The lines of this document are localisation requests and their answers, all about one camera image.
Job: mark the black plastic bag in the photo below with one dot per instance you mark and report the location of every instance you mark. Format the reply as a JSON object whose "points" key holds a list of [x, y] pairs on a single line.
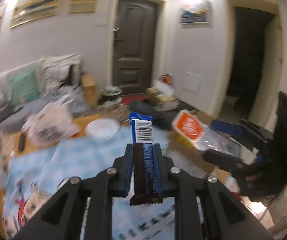
{"points": [[148, 112]]}

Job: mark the wide yellow framed wall painting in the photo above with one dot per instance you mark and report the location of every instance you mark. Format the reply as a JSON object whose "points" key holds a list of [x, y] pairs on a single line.
{"points": [[37, 5]]}

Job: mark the dark brown entry door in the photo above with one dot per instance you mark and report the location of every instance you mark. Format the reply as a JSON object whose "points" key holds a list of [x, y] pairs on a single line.
{"points": [[133, 45]]}

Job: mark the blue landscape wall painting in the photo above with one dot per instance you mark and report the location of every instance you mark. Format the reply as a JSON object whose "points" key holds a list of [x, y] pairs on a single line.
{"points": [[194, 12]]}

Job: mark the red fire extinguisher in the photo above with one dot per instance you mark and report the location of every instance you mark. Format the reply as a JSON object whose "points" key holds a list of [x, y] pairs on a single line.
{"points": [[167, 79]]}

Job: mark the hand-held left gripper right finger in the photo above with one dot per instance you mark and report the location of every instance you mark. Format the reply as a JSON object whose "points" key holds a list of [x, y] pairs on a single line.
{"points": [[158, 175]]}

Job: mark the dark trash bin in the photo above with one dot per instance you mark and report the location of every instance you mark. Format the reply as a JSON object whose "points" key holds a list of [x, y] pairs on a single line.
{"points": [[109, 96]]}

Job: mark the orange label clear snack packet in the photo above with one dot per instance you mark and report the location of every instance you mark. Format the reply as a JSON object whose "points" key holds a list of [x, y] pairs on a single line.
{"points": [[188, 127]]}

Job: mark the black remote control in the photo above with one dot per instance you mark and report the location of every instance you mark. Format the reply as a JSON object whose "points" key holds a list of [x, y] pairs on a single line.
{"points": [[22, 142]]}

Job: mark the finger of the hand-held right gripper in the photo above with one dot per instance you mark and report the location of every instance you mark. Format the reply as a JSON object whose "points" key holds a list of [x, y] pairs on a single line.
{"points": [[226, 127], [221, 158]]}

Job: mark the brown cardboard box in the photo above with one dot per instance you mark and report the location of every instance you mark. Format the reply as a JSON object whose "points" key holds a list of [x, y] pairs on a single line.
{"points": [[196, 166]]}

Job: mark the white bowl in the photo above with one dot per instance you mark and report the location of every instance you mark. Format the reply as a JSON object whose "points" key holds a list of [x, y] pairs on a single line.
{"points": [[102, 128]]}

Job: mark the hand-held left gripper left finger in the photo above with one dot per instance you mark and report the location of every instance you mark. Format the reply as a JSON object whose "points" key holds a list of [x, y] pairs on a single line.
{"points": [[129, 177]]}

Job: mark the grey sofa cover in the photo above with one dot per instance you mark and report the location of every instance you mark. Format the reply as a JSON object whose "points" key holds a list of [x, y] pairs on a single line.
{"points": [[16, 115]]}

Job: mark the white light switch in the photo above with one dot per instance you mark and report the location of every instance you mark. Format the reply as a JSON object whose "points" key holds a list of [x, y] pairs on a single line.
{"points": [[101, 23]]}

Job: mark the white plastic bag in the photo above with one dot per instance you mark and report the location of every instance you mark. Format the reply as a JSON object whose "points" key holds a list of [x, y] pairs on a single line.
{"points": [[51, 122]]}

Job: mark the green cushion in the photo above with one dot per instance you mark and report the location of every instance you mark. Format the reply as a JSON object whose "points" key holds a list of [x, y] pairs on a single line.
{"points": [[24, 87]]}

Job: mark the blue snack bar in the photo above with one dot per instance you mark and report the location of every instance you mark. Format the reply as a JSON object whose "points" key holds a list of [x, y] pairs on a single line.
{"points": [[143, 135]]}

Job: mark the yellow patterned tissue box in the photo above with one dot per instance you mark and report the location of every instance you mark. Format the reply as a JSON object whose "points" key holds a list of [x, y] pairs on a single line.
{"points": [[163, 101]]}

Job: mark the glass ashtray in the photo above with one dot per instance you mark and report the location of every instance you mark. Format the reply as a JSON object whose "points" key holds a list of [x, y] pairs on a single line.
{"points": [[116, 112]]}

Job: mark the red door mat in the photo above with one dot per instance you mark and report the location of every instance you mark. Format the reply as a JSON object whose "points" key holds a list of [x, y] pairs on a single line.
{"points": [[133, 98]]}

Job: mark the tree print cushion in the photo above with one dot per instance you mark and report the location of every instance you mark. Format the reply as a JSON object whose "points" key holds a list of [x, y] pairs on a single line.
{"points": [[58, 75]]}

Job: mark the white wall panel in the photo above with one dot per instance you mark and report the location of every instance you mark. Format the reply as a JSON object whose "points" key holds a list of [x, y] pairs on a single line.
{"points": [[192, 82]]}

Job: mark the blue printed tablecloth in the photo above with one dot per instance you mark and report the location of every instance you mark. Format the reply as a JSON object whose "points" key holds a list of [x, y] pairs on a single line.
{"points": [[71, 162]]}

